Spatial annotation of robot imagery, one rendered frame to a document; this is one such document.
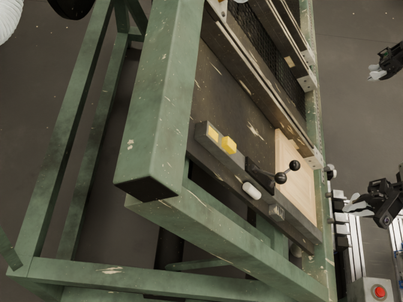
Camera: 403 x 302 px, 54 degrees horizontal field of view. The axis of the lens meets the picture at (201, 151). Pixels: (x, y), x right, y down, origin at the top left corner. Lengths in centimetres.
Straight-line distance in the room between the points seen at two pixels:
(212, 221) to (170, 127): 29
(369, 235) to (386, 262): 18
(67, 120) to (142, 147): 143
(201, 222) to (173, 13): 51
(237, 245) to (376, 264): 172
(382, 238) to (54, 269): 194
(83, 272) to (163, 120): 115
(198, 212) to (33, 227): 115
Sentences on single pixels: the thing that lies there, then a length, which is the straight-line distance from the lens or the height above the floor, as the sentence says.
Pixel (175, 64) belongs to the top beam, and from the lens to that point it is 91.
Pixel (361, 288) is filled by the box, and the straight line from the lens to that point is 185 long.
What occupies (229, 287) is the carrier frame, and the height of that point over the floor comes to 79.
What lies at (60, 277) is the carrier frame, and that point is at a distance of 186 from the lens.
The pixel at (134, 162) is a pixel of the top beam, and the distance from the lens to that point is 78.
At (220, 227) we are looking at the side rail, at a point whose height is 160.
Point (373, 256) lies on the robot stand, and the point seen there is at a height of 21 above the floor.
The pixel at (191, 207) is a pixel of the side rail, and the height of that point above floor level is 170.
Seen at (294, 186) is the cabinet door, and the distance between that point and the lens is 169.
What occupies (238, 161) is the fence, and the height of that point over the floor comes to 151.
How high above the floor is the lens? 255
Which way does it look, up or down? 59 degrees down
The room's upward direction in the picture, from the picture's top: 9 degrees clockwise
